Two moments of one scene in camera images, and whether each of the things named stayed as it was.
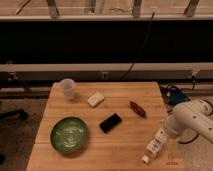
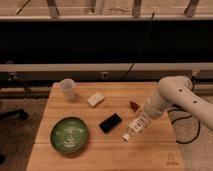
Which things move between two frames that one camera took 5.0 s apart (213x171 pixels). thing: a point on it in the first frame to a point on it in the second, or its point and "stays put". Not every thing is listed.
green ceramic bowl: (69, 135) stays put
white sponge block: (95, 99) stays put
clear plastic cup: (68, 86) stays put
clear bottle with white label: (155, 146) to (139, 124)
